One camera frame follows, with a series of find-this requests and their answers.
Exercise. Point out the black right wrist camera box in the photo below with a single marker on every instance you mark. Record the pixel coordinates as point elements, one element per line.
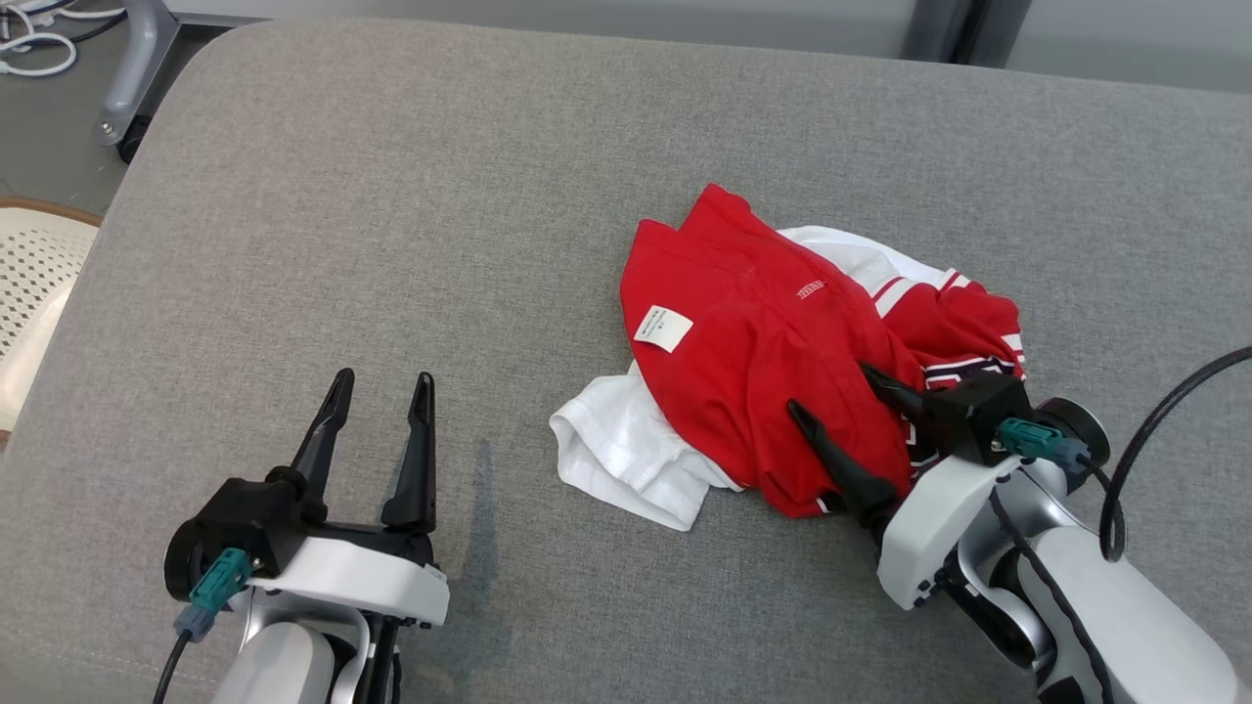
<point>978,416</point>

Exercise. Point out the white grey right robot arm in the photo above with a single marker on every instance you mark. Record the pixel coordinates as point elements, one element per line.
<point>1125,626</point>

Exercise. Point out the grey metal wall post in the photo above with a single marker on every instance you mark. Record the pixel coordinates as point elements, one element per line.
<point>963,29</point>

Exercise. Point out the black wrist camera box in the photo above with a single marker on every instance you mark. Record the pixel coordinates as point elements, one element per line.
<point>240,518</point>
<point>978,416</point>

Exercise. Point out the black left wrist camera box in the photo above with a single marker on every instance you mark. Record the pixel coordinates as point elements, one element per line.
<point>240,518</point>

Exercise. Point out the white perforated laundry basket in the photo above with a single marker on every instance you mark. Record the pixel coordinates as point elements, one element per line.
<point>34,284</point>

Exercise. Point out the grey metal stand leg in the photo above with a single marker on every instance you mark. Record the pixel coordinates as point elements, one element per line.
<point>137,59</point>

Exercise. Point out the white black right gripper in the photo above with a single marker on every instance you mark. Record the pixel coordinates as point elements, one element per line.
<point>934,528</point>

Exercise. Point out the grey fabric sofa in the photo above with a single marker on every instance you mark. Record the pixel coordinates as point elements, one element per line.
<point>440,244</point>

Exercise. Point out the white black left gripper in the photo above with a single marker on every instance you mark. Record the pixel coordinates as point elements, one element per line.
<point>362,577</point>

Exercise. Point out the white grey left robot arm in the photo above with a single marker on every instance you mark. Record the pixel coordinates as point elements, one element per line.
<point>274,665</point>

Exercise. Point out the red shirt with white sleeves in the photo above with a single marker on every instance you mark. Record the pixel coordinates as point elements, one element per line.
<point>763,372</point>

